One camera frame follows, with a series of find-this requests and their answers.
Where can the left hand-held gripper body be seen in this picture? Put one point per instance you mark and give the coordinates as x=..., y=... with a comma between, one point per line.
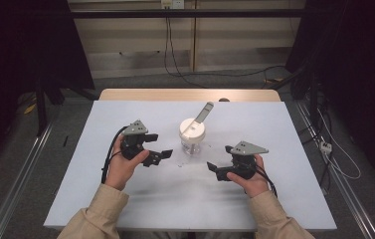
x=137, y=128

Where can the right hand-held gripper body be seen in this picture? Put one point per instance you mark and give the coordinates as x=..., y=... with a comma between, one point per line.
x=248, y=148

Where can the clear jar with white lid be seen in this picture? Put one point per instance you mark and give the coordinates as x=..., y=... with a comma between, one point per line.
x=192, y=137

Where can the grey stick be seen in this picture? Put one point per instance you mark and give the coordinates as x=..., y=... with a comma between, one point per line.
x=203, y=114

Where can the person's right hand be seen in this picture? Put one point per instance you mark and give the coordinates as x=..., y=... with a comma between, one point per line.
x=253, y=186

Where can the person's left hand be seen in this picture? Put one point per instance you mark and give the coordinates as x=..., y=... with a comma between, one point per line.
x=122, y=169

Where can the small black floor item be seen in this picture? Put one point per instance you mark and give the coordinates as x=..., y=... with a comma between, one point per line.
x=65, y=141

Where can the white power strip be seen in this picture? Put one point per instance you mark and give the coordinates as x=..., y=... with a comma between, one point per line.
x=325, y=147

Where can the black metal stand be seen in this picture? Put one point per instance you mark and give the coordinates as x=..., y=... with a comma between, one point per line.
x=41, y=109
x=313, y=99

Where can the yellow floor tape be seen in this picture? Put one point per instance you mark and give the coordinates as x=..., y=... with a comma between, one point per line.
x=30, y=108

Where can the black horizontal metal bar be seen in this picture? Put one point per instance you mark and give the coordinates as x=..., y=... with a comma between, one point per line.
x=188, y=13

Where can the dark curtain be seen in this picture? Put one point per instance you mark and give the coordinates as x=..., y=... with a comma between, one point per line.
x=16, y=49
x=360, y=66

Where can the aluminium floor rail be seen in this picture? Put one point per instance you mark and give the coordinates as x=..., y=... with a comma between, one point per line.
x=19, y=182
x=344, y=186

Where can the white wall socket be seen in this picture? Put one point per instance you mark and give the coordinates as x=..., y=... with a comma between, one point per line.
x=172, y=3

